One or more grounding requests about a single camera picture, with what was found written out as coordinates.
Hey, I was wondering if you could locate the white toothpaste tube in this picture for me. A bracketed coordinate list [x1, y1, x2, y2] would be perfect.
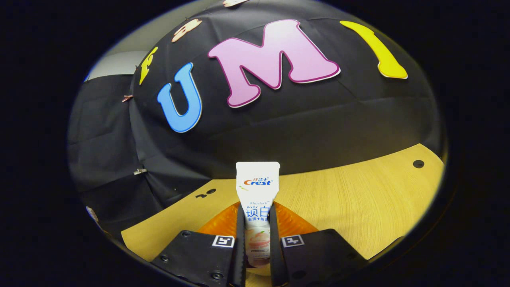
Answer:
[235, 161, 281, 267]

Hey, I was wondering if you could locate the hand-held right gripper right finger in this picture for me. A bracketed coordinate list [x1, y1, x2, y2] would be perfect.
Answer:
[269, 201, 369, 287]

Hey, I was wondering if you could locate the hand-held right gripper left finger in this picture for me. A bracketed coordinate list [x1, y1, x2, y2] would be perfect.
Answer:
[151, 201, 247, 287]

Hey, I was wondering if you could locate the wooden desktop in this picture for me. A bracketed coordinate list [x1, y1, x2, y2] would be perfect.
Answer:
[121, 143, 445, 287]

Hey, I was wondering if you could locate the black backdrop cloth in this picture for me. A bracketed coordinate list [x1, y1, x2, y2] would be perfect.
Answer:
[67, 0, 447, 240]

